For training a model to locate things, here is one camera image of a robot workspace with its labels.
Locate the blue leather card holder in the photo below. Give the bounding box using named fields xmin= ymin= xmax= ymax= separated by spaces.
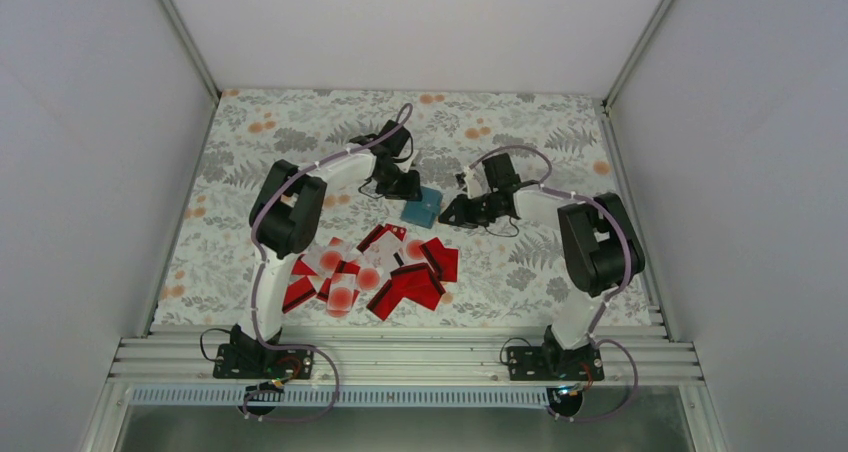
xmin=400 ymin=187 xmax=443 ymax=229

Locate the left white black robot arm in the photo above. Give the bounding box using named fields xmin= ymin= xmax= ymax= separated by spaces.
xmin=238 ymin=119 xmax=423 ymax=377

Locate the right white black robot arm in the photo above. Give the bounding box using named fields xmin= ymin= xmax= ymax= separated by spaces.
xmin=438 ymin=153 xmax=646 ymax=379

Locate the red card striped right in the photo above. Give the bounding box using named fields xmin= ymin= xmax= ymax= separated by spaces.
xmin=420 ymin=237 xmax=446 ymax=275

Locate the red card far right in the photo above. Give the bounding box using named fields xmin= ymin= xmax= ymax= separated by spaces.
xmin=432 ymin=248 xmax=459 ymax=283

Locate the white blossom VIP card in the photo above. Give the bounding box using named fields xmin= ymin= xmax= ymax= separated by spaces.
xmin=364 ymin=232 xmax=403 ymax=270

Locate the red card lower centre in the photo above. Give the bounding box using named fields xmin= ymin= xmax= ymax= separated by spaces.
xmin=366 ymin=264 xmax=446 ymax=321

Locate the white red-dot card lower left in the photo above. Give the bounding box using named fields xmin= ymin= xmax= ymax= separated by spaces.
xmin=326 ymin=273 xmax=360 ymax=318

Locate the red card lower left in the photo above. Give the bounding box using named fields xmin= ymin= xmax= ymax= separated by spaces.
xmin=282 ymin=276 xmax=317 ymax=314

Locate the floral patterned table mat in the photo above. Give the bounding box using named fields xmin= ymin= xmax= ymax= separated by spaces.
xmin=154 ymin=89 xmax=615 ymax=328

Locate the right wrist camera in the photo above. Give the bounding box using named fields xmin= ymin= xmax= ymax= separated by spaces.
xmin=457 ymin=167 xmax=486 ymax=198

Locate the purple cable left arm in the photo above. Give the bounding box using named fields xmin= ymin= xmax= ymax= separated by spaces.
xmin=248 ymin=102 xmax=415 ymax=424

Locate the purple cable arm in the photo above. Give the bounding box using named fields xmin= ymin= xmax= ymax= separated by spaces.
xmin=466 ymin=145 xmax=641 ymax=425
xmin=248 ymin=102 xmax=415 ymax=424

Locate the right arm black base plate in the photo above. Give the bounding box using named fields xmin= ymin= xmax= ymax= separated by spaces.
xmin=505 ymin=345 xmax=605 ymax=382

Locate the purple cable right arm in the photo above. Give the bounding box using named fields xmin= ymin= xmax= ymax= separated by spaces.
xmin=466 ymin=145 xmax=641 ymax=425

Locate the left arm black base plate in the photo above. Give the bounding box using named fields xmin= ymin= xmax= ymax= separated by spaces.
xmin=212 ymin=344 xmax=314 ymax=380

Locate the aluminium rail base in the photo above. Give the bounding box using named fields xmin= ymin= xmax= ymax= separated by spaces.
xmin=108 ymin=325 xmax=704 ymax=386

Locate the aluminium corner post right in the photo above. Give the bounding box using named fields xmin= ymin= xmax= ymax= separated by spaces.
xmin=602 ymin=0 xmax=676 ymax=111

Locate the aluminium corner post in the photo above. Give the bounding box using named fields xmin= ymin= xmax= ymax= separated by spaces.
xmin=602 ymin=0 xmax=676 ymax=111
xmin=157 ymin=0 xmax=221 ymax=104

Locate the aluminium corner post left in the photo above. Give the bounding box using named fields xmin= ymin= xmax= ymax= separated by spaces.
xmin=157 ymin=0 xmax=221 ymax=104

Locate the blue slotted cable duct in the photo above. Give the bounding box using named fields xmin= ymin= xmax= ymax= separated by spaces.
xmin=128 ymin=384 xmax=548 ymax=409

